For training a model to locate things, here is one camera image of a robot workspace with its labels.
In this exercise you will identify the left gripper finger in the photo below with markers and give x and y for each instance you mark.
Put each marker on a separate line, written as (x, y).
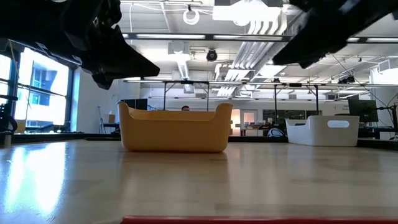
(121, 65)

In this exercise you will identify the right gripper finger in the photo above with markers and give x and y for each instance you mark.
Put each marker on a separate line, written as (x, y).
(311, 43)

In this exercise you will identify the cardboard box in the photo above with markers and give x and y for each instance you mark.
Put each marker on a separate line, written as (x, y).
(111, 119)

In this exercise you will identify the person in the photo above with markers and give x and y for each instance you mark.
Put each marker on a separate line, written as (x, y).
(185, 108)

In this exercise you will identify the black monitor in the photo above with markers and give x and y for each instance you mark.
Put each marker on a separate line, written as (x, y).
(363, 110)

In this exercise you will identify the yellow plastic bin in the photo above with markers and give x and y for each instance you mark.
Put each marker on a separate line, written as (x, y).
(174, 133)

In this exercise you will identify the white plastic bin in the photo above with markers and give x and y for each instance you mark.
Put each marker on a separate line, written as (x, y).
(311, 133)

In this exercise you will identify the red pencil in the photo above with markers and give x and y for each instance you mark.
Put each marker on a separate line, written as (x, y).
(248, 221)

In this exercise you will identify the black background station frame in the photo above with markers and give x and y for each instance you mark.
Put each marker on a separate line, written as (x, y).
(186, 82)
(295, 84)

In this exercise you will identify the black dome camera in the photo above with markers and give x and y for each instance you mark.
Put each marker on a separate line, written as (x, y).
(211, 56)

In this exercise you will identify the black aluminium table frame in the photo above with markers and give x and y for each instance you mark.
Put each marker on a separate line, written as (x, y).
(248, 139)

